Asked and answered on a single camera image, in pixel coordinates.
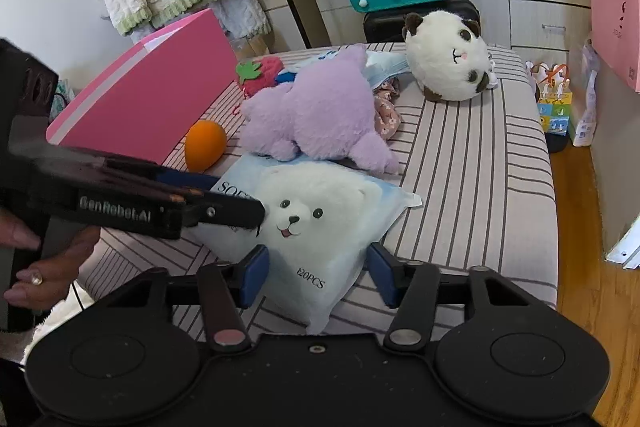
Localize floral pink fabric pouch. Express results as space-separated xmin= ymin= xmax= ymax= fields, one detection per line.
xmin=373 ymin=77 xmax=402 ymax=141

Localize blue wet wipes pack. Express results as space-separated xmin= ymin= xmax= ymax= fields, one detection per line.
xmin=274 ymin=50 xmax=410 ymax=90

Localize white bear tissue pack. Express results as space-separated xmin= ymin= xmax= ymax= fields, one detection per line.
xmin=191 ymin=154 xmax=422 ymax=334

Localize red strawberry plush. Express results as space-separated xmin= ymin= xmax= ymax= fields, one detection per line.
xmin=235 ymin=55 xmax=284 ymax=98

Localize colourful gift boxes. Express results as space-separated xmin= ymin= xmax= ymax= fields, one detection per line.
xmin=525 ymin=61 xmax=573 ymax=135

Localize white plastic bag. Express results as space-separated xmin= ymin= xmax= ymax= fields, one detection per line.
xmin=568 ymin=37 xmax=601 ymax=147

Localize round panda plush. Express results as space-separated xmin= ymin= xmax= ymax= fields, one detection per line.
xmin=402 ymin=11 xmax=498 ymax=102

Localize person's left hand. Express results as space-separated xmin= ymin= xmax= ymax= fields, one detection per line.
xmin=1 ymin=210 xmax=100 ymax=311

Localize orange sponge egg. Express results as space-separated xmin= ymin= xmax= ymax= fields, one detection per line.
xmin=184 ymin=120 xmax=228 ymax=172

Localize pink storage box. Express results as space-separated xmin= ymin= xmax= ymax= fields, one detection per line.
xmin=46 ymin=10 xmax=236 ymax=164

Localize purple plush toy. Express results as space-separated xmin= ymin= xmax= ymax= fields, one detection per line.
xmin=239 ymin=44 xmax=400 ymax=174

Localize white lace garment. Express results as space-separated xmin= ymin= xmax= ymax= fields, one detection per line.
xmin=129 ymin=0 xmax=272 ymax=43

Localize pink paper bag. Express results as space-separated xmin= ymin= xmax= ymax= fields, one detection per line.
xmin=591 ymin=0 xmax=639 ymax=93

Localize black suitcase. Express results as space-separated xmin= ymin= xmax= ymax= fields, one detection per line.
xmin=362 ymin=0 xmax=482 ymax=43

